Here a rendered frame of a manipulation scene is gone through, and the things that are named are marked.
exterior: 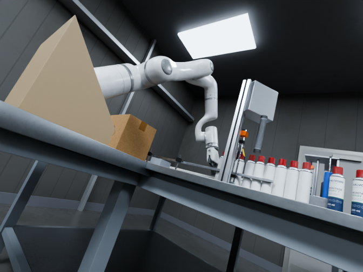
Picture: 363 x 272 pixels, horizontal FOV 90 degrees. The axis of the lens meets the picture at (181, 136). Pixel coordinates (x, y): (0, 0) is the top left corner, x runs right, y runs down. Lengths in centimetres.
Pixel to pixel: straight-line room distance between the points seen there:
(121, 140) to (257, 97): 83
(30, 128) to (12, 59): 249
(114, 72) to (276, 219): 68
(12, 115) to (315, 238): 56
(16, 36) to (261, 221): 291
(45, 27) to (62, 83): 254
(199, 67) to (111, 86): 57
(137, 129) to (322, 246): 106
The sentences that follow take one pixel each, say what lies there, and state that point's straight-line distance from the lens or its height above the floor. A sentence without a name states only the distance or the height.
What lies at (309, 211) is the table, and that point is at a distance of 39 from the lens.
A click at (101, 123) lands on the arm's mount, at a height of 89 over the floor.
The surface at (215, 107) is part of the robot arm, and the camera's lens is 127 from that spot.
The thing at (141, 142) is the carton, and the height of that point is 99.
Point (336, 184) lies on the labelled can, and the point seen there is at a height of 100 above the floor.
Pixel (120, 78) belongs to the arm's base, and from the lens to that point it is 77.
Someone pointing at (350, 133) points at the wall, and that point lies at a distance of 420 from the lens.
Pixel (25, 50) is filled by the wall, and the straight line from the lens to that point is 295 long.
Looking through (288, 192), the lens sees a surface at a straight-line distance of 103.
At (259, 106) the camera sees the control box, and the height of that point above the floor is 133.
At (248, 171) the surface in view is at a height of 98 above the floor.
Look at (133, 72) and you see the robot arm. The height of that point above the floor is 116.
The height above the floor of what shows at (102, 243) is 54.
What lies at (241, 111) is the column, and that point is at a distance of 108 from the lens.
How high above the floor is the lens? 79
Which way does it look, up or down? 15 degrees up
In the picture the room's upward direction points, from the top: 18 degrees clockwise
